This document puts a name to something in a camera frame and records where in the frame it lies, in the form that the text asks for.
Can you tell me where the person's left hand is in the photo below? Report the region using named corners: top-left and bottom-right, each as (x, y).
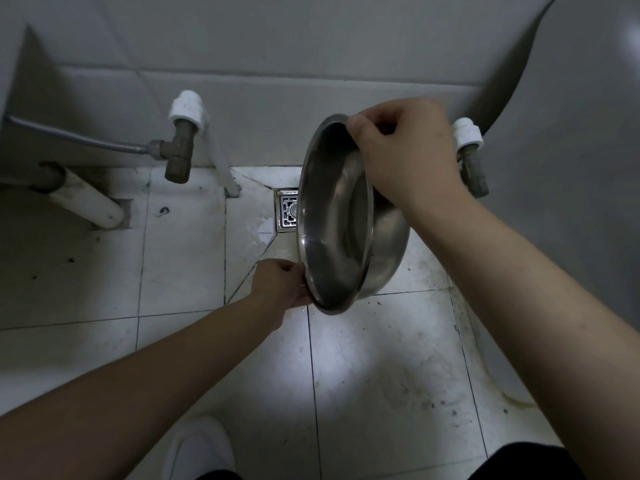
top-left (248, 258), bottom-right (314, 332)

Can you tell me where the person's right hand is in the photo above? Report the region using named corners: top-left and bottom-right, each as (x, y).
top-left (346, 97), bottom-right (469, 221)

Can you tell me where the stainless steel basin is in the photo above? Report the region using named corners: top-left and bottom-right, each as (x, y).
top-left (296, 113), bottom-right (412, 316)

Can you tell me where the person's right forearm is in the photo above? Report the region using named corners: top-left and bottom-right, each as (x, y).
top-left (404, 191), bottom-right (640, 480)

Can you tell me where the person's left forearm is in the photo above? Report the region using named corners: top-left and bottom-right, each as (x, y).
top-left (0, 294), bottom-right (287, 480)

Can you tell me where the square metal floor drain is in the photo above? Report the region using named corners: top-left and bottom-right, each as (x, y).
top-left (275, 188), bottom-right (301, 233)

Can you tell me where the white pipe fitting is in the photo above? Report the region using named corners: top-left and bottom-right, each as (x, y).
top-left (451, 117), bottom-right (485, 150)
top-left (167, 90), bottom-right (208, 131)

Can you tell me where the thin white pipe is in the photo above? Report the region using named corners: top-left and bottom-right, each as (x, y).
top-left (202, 122), bottom-right (242, 199)

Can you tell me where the white shoe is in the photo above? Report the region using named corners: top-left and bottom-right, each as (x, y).
top-left (162, 416), bottom-right (236, 480)

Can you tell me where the white ceramic toilet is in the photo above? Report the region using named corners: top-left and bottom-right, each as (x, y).
top-left (467, 0), bottom-right (640, 408)

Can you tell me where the thick white drain pipe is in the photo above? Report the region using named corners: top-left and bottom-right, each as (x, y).
top-left (27, 162), bottom-right (126, 231)

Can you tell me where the brass angle valve with hose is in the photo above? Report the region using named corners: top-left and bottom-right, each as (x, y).
top-left (148, 119), bottom-right (197, 185)

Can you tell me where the grey braided flexible hose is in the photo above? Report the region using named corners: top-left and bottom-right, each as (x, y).
top-left (4, 114), bottom-right (153, 155)

